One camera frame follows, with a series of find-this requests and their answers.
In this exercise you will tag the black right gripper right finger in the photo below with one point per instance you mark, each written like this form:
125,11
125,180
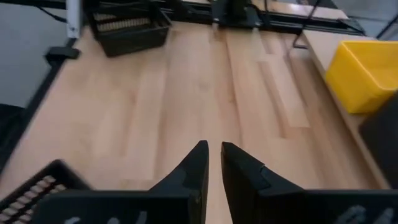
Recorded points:
264,199

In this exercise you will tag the black table edge rail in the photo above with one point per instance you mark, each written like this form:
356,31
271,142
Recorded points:
46,84

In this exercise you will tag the yellow plastic basket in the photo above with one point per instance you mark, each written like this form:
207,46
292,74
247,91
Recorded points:
373,65
351,90

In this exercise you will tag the white bracket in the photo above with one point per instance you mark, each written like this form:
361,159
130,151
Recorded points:
74,18

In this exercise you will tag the black slotted plastic basket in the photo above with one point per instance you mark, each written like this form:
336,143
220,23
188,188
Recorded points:
62,177
130,43

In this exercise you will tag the black aluminium rail frame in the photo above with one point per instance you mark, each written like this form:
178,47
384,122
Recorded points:
236,15

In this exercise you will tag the wooden shelf with black frame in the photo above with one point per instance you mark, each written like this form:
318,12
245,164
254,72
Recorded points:
320,49

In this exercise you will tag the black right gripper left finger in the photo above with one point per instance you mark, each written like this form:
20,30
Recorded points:
174,199

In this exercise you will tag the grey translucent plastic basket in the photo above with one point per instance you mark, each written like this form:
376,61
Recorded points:
382,140

